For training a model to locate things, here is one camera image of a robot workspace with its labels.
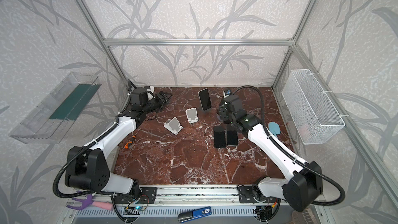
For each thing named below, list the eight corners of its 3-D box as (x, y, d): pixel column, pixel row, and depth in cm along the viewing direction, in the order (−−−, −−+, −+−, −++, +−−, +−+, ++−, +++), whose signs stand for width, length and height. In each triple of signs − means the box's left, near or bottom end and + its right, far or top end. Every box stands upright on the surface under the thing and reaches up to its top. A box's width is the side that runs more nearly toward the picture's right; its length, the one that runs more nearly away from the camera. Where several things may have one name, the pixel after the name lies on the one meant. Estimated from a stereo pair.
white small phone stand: (188, 124, 102) (187, 116, 95) (187, 117, 105) (185, 109, 98) (198, 121, 103) (197, 113, 96) (196, 115, 107) (195, 106, 99)
